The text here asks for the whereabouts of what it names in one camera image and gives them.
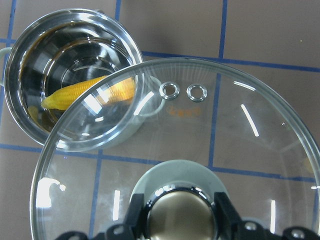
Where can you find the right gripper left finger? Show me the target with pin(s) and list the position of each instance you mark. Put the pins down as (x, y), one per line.
(132, 226)

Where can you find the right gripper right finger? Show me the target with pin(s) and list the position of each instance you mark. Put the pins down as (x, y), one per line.
(230, 226)

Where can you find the glass pot lid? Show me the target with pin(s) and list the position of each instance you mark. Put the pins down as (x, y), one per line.
(220, 130)

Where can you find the yellow corn cob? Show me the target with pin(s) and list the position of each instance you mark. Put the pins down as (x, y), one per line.
(63, 98)

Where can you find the mint green cooking pot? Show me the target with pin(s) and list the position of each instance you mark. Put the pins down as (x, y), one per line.
(70, 46)

